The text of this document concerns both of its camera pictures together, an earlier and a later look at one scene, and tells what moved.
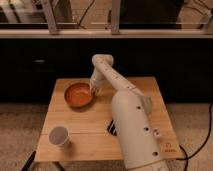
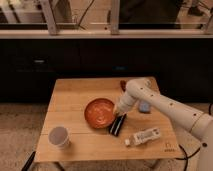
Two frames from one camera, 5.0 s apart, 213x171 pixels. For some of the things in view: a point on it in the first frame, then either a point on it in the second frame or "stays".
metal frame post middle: x=115 y=17 stays
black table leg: x=29 y=162 stays
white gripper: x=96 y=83 → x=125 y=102
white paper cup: x=59 y=137 stays
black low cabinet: x=182 y=66 stays
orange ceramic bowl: x=78 y=95 → x=99 y=113
